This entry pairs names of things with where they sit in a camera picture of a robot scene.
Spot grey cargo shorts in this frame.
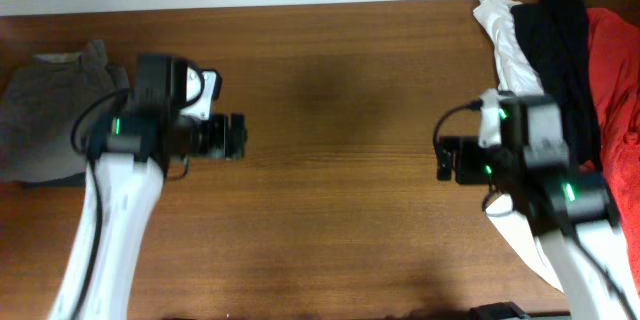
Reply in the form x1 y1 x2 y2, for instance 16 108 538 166
1 40 129 182

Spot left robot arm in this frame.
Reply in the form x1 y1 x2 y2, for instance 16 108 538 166
48 53 248 319

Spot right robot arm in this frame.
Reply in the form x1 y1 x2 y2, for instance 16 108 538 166
433 89 639 319

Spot white garment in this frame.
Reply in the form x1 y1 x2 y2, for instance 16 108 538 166
473 0 562 291

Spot folded dark green shirt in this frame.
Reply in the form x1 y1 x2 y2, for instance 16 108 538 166
20 172 85 189

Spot black garment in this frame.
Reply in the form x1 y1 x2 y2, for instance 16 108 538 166
511 0 602 170

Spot red garment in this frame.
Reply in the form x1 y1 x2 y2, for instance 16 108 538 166
587 8 639 282

